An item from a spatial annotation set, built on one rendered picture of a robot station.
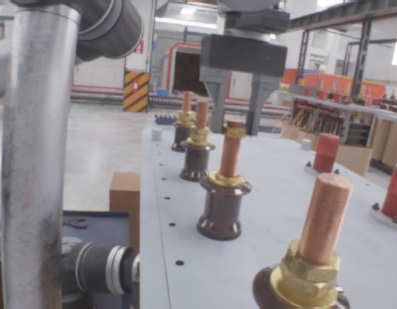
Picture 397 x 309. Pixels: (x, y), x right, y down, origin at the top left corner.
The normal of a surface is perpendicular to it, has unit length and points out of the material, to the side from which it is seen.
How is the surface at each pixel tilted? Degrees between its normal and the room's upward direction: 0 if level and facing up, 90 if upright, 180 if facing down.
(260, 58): 90
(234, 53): 90
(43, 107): 82
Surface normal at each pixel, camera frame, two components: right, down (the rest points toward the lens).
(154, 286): -0.08, -0.95
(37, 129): 0.59, 0.14
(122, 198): 0.18, 0.29
